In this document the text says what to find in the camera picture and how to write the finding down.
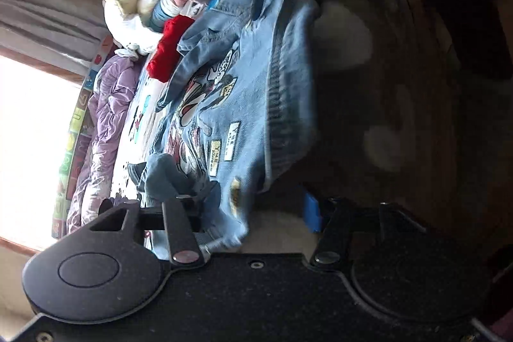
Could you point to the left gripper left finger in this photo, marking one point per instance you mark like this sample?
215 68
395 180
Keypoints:
183 248

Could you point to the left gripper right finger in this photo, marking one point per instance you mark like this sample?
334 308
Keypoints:
334 221

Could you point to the blue denim jacket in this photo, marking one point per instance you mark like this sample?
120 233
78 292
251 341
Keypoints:
239 111

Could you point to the Mickey Mouse bed blanket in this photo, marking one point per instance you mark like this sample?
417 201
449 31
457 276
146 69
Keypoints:
374 135

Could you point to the red knit sweater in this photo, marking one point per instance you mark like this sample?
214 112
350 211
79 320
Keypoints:
165 59

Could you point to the colourful alphabet headboard mat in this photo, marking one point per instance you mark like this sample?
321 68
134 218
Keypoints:
79 137

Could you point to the purple crumpled duvet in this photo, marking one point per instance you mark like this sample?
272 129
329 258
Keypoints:
114 88

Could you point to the grey window curtain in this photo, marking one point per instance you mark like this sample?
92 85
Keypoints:
65 32

